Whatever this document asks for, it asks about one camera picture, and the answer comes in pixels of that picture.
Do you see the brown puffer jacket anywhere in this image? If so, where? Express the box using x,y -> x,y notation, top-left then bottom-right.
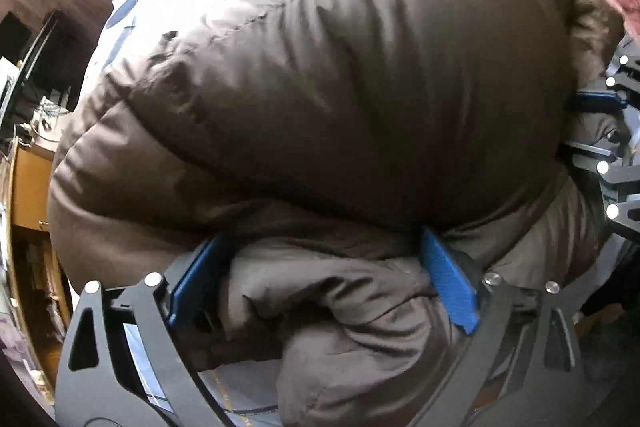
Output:
46,0 -> 626,427

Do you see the dark computer desk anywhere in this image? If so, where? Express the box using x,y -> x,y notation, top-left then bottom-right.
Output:
0,9 -> 96,108

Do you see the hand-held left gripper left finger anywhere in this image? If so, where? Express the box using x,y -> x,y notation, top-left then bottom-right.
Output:
54,233 -> 236,427

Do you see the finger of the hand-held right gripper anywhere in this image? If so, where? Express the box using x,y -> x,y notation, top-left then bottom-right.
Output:
564,134 -> 640,239
565,48 -> 640,112

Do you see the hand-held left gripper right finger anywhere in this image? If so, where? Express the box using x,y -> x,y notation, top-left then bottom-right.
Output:
407,226 -> 585,427

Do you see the white flower print computer tower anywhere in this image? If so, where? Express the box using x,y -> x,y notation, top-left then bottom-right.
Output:
27,94 -> 73,148

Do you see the yellow wooden cabinet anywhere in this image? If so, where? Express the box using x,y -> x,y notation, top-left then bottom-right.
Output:
0,137 -> 76,388

